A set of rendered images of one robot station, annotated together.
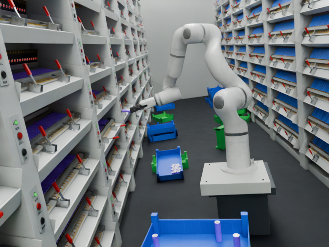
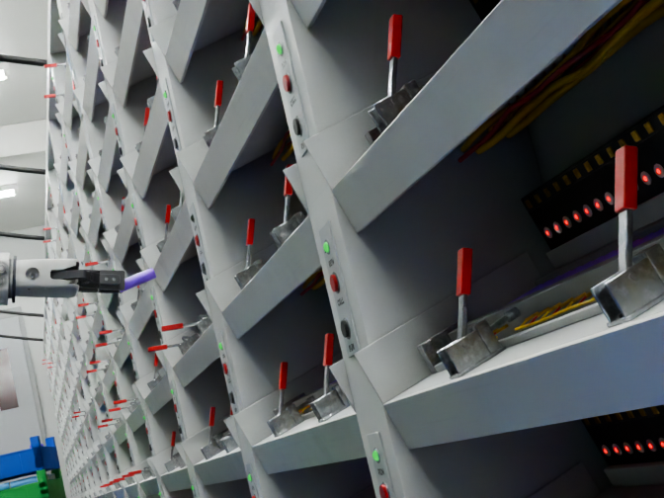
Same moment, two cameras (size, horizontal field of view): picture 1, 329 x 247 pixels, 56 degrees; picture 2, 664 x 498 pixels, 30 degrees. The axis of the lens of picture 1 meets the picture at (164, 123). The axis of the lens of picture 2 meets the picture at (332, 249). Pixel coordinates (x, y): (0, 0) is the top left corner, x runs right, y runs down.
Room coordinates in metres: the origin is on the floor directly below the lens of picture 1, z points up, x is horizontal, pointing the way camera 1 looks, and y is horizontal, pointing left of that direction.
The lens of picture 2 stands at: (3.91, -0.10, 0.30)
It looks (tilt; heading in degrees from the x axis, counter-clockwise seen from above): 9 degrees up; 162
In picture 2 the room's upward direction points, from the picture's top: 13 degrees counter-clockwise
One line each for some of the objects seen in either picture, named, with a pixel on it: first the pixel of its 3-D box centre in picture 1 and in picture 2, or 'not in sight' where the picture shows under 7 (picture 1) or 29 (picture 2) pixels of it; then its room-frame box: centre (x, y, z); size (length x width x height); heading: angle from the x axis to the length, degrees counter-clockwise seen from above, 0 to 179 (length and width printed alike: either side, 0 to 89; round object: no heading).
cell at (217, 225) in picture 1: (218, 231); not in sight; (0.82, -0.11, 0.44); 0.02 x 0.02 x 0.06
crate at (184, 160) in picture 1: (170, 161); not in sight; (2.49, 0.00, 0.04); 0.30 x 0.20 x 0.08; 87
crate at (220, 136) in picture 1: (227, 134); not in sight; (2.82, -0.58, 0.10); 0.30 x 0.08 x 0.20; 132
